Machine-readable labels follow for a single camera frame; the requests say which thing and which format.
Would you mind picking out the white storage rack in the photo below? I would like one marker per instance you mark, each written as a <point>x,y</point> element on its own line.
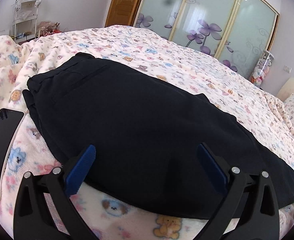
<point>24,20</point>

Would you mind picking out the wall power socket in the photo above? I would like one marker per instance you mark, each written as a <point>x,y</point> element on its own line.
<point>287,69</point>

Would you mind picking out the cream pink headboard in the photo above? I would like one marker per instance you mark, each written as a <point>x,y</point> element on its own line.
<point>286,90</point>

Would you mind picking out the clear plush toy tube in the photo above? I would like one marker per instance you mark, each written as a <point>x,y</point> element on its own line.
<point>261,68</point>

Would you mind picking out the pile of bags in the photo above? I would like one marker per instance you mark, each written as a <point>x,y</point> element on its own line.
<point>47,28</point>

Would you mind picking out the black pants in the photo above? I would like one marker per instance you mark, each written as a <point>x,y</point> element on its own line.
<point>146,133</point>

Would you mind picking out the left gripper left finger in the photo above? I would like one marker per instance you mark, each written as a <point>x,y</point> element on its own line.
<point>32,218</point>

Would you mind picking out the floral fleece blanket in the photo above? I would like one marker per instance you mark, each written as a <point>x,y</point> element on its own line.
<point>143,50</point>

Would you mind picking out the wooden door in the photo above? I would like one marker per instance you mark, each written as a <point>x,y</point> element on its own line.
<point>122,12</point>

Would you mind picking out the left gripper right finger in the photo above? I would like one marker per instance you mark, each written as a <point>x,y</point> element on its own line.
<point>249,209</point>

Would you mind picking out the sliding door wardrobe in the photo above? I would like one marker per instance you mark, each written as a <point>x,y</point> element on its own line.
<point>235,32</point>

